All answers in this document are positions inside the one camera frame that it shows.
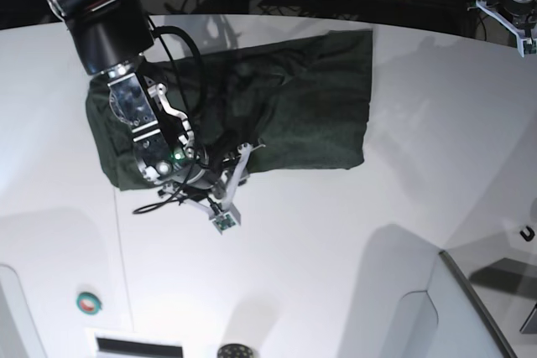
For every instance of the black perforated round object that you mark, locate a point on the black perforated round object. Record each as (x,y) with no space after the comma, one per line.
(235,351)

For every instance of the dark green t-shirt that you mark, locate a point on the dark green t-shirt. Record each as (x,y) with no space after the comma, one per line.
(307,100)

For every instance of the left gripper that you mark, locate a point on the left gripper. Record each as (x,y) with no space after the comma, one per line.
(522,12)

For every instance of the green tape roll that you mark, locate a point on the green tape roll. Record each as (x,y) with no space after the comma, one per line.
(88,303)

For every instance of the black U-shaped hook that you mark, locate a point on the black U-shaped hook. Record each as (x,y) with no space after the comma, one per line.
(528,234)

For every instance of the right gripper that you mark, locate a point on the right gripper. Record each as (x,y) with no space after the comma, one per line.
(207,181)

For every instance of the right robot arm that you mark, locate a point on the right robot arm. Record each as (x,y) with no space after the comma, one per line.
(110,37)

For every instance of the grey metal tray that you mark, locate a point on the grey metal tray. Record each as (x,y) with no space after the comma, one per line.
(503,286)

